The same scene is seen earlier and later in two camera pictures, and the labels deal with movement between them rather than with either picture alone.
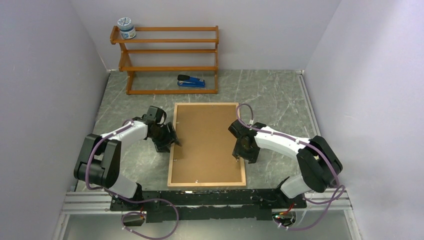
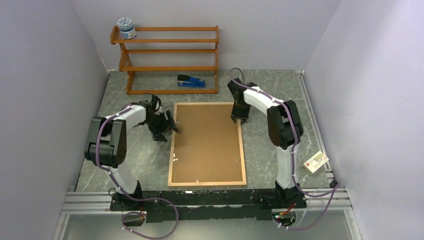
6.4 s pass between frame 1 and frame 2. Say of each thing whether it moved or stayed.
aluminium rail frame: stayed
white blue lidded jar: stayed
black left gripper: moved
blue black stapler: stayed
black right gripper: moved
